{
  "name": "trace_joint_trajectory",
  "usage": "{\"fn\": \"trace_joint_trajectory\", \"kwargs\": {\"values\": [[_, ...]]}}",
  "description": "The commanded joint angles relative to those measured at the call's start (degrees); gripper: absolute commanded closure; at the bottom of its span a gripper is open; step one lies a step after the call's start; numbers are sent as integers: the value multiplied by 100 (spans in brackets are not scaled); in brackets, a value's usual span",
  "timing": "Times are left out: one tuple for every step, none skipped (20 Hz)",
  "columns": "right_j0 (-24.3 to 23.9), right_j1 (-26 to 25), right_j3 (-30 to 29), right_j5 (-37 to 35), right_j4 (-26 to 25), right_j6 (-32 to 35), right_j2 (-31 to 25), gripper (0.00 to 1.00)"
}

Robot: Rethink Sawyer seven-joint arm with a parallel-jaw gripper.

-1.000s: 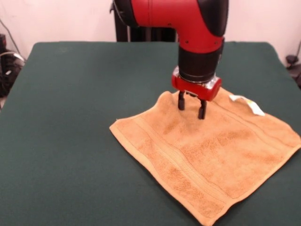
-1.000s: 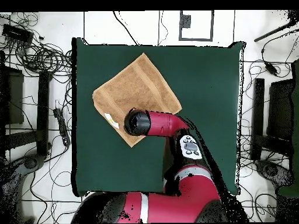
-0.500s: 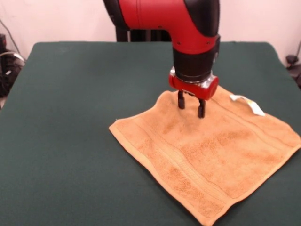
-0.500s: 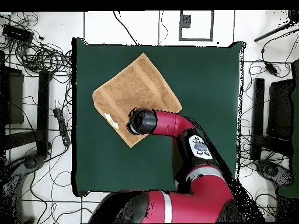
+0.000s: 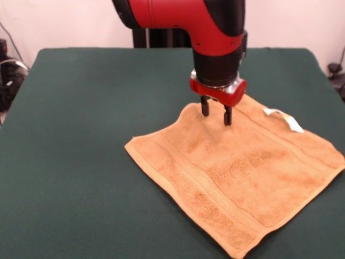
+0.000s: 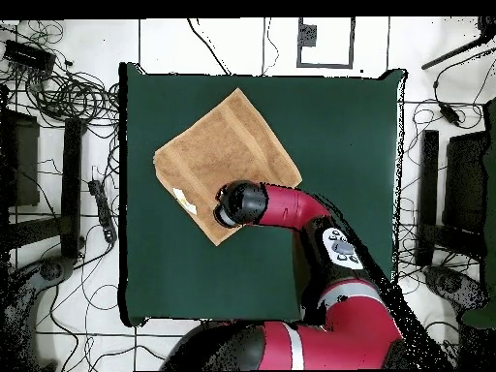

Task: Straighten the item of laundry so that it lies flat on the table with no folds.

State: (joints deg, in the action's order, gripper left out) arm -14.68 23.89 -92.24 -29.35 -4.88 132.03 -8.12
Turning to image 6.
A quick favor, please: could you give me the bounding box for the tan terry towel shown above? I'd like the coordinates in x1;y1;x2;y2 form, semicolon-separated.
153;87;303;247

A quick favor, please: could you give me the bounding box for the dark green table cloth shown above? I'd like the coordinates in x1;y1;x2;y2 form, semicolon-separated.
117;61;408;327

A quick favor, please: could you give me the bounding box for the black power strip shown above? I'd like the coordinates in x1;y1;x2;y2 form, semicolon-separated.
87;178;118;244

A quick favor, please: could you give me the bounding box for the black stand bar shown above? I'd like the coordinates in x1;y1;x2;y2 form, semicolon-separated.
416;129;440;266
60;117;87;260

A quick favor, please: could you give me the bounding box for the grey wheeled base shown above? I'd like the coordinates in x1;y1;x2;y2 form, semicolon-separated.
423;264;489;315
0;255;75;371

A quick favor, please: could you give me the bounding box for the black square block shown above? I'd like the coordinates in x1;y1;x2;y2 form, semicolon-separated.
0;108;41;208
442;131;490;233

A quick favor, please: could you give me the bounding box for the black power adapter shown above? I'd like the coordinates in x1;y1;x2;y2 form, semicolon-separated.
439;103;462;127

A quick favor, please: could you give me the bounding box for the black tripod rod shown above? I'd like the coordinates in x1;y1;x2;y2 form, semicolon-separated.
420;16;496;71

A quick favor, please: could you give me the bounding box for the black electronics box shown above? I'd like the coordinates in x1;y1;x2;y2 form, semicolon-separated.
3;39;57;73

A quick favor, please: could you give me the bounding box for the black floor cable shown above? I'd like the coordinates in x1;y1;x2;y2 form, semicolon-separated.
187;16;233;76

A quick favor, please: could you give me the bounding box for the grey floor frame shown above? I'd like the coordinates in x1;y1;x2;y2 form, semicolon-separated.
296;16;356;70

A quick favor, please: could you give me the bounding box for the tangled black cable bundle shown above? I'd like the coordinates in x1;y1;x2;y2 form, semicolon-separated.
22;69;121;127

